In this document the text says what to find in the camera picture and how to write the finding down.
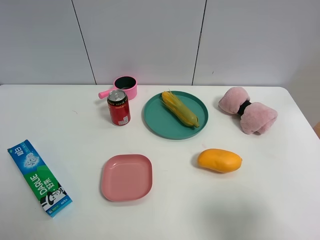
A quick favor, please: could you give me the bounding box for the red soda can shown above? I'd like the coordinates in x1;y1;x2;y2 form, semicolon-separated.
107;89;131;126

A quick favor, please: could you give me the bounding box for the pink plush bow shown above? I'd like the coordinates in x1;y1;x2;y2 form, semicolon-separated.
218;86;278;135

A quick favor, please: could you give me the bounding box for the corn cob toy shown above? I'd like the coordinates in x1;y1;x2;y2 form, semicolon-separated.
161;91;200;128

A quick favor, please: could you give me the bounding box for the pink square plate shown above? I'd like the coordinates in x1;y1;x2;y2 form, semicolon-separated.
100;154;153;202

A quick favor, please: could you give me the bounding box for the teal round plate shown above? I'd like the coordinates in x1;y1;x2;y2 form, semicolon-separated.
143;90;209;140

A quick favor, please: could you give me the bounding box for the yellow mango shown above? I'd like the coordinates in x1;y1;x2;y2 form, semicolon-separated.
197;148;242;173

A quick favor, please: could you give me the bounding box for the pink toy saucepan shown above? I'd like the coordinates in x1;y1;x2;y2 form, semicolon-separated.
98;76;138;100

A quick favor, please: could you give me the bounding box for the Darlie toothpaste box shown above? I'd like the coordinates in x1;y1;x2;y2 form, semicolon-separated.
7;139;72;218

